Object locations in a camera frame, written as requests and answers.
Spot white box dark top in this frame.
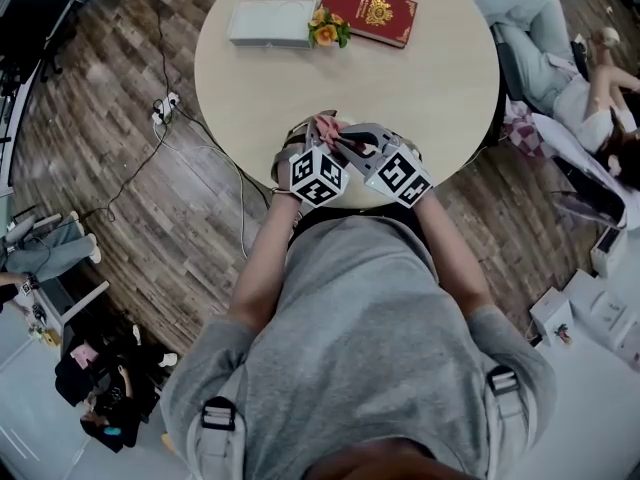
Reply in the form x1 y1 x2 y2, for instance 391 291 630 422
589 226 629 277

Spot red book gold print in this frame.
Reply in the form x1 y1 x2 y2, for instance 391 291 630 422
318 0 419 49

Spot orange flowers in pot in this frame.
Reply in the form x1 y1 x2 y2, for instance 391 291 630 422
307 7 352 49

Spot person's right forearm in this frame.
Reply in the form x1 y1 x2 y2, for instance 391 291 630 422
414 190 494 319

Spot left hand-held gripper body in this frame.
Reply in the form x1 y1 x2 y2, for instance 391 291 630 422
271 136 350 208

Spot white printed carton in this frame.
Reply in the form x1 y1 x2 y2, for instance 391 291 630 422
529 287 575 347

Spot flat white box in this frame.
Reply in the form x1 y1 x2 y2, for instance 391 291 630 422
228 0 318 49

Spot white flat carton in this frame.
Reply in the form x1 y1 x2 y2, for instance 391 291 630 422
569 268 640 349

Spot black floor cable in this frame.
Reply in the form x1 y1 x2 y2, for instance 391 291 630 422
79 122 169 219
152 0 174 100

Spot pink checked cloth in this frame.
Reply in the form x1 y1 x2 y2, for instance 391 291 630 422
502 107 551 157

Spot grey strap with buckle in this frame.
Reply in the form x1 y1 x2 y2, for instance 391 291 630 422
200 396 246 480
487 366 534 480

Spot white cable with adapter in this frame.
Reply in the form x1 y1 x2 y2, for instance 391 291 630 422
154 122 251 259

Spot person's left forearm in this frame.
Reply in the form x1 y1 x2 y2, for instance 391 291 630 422
229 187 304 332

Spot person's grey shirt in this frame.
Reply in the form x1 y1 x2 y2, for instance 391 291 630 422
159 215 556 480

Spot white power strip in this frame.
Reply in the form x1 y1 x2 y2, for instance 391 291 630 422
151 92 181 125

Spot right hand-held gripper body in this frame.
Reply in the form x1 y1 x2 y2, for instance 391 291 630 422
352 134 434 209

